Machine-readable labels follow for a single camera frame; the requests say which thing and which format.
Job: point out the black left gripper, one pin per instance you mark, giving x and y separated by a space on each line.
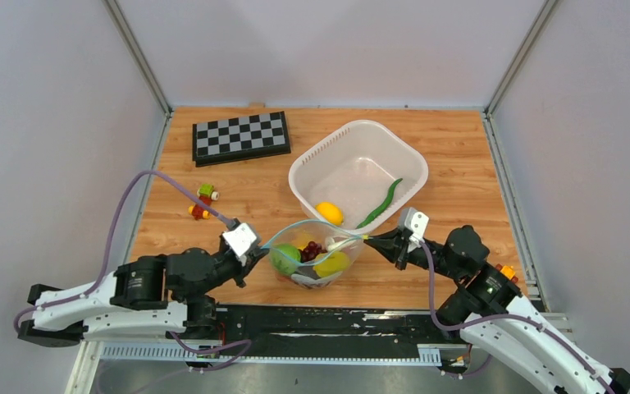
259 253

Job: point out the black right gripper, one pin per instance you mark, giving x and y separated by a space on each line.
392 246

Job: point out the green custard apple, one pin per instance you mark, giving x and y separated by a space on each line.
285 258

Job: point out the white garlic bulb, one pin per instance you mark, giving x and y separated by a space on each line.
336 243

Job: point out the yellow green starfruit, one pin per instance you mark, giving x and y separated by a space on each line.
335 262

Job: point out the clear zip top bag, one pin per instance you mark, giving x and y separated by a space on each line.
304 276

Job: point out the purple grape bunch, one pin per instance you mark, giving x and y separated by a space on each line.
312 254

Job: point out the white plastic basket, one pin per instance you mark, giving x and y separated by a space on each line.
364 169

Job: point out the yellow lemon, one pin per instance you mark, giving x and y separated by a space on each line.
331 213
302 240

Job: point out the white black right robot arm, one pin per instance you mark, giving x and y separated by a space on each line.
489 311

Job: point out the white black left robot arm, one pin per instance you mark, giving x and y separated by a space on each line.
162 295

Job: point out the red green toy car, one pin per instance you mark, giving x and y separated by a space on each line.
207 194

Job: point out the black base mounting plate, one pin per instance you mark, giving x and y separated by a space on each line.
324 333

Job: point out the yellow red toy car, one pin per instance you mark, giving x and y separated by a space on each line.
509 272

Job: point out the black grey chessboard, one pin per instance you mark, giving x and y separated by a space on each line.
240 138

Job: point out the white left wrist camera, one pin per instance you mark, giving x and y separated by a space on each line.
242 239

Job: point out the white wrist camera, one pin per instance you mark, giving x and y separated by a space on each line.
242 239
416 222

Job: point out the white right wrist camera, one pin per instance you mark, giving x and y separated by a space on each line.
416 222

